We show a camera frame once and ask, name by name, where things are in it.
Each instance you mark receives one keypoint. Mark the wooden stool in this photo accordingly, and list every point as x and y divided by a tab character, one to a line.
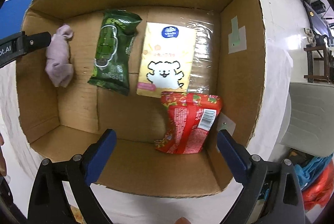
319	59

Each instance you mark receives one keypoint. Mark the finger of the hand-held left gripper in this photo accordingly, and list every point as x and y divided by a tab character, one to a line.
39	40

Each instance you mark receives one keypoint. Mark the green snack packet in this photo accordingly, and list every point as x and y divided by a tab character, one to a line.
114	51

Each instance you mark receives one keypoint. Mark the yellow tissue pack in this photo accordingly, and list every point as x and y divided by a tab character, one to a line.
167	62

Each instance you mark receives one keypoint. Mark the red snack packet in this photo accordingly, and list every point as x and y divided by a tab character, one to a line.
188	122

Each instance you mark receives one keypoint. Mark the orange plastic bag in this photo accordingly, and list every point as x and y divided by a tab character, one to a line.
317	190

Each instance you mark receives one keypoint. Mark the blue cloth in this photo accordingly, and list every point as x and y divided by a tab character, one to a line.
309	169

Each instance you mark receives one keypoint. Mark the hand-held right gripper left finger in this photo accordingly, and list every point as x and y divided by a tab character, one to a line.
102	153

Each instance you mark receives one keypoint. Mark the cardboard box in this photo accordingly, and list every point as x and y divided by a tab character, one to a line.
146	70

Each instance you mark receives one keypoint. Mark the blue mat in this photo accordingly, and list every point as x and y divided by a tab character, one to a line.
13	15

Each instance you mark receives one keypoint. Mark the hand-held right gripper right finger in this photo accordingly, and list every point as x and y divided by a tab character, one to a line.
232	153

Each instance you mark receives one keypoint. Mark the pink sock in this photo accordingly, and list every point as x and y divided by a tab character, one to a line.
58	57

